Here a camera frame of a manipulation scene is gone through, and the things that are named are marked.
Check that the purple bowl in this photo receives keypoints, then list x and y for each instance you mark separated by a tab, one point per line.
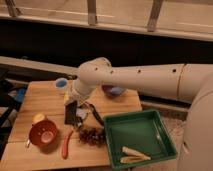
112	91

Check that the black handled tool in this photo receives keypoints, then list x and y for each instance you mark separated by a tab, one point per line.
92	108

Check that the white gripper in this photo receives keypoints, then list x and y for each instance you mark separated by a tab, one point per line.
80	92

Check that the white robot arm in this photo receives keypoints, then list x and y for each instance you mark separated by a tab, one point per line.
191	83

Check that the green plastic tray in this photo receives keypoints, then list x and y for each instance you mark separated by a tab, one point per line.
143	131

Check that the red sausage toy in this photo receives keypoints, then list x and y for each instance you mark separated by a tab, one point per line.
65	145

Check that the yellow toy fruit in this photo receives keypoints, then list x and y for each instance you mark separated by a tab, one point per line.
37	118

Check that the dark brown eraser block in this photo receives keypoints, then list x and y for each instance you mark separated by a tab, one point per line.
70	113

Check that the wooden cutting board table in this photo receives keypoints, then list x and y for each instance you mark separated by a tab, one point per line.
43	97

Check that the dark grape bunch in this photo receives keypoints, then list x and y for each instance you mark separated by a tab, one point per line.
92	136

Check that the white cup blue inside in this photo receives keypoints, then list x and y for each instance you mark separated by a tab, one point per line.
61	85

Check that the red bowl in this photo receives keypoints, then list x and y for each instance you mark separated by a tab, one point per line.
43	133

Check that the blue grey crumpled toy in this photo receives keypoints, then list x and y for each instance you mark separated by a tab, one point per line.
81	115

